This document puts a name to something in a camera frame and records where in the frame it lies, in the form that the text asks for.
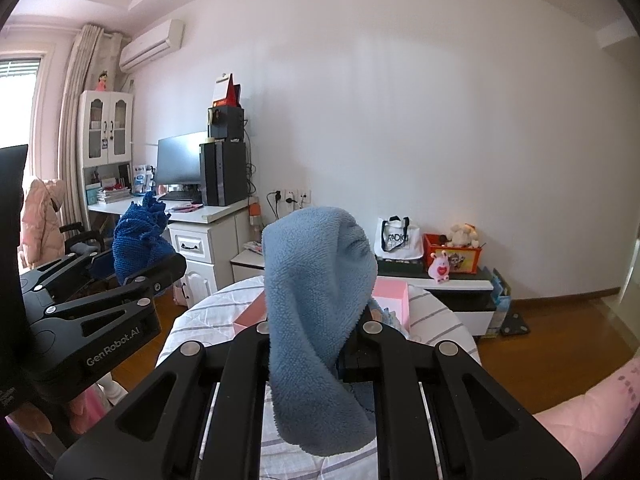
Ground red toy box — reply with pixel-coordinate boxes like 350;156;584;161
422;232;484;275

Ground black power cable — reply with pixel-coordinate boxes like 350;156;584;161
247;162;303;223

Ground white striped quilt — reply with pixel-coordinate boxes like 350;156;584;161
155;275;483;480

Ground white glass-door cabinet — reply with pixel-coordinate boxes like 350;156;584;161
77;90;135;207

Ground black office chair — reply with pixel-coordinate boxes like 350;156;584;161
60;220;121;288

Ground stack of books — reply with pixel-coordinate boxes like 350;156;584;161
90;187;132;206

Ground royal blue knitted item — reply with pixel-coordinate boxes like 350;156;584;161
112;192;177;286

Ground pink jacket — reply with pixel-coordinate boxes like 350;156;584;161
20;177;67;269

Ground black box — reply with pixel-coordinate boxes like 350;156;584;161
207;105;246;142

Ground white air conditioner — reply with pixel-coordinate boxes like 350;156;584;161
118;19;185;72

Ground blue box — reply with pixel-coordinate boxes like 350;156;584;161
487;267;512;337

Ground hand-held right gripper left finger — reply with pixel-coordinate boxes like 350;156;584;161
54;320;273;480

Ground black computer monitor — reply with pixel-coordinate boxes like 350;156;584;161
156;131;208;192

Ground black floor scale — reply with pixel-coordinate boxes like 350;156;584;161
500;312;530;337

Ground black computer tower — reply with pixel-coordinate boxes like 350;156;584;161
200;140;248;207

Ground white wall sockets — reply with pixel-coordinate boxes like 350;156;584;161
267;189;312;204

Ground light blue fleece cloth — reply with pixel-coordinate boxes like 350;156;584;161
261;205;379;457

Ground blue white tissue pack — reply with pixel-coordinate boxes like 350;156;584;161
131;163;156;196

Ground pink plush figure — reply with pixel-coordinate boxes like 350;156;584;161
428;251;453;284

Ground white plush toy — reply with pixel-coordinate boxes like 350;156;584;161
445;223;480;249

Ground low black white cabinet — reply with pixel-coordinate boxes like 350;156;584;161
230;247;497;339

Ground pink bedsheet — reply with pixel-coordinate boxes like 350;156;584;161
530;355;640;480

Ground window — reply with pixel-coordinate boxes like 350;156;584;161
0;57;42;181

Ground white tote bag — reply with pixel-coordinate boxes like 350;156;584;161
375;216;425;261

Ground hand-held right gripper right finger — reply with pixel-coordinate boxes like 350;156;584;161
340;317;583;480

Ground pink box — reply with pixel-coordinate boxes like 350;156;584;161
235;280;412;337

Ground white desk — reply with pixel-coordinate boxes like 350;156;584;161
87;195;254;309

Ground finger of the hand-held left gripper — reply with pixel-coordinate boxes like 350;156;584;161
20;245;119;292
47;252;188;319

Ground red desk calendar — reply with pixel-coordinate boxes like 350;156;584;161
211;73;242;107

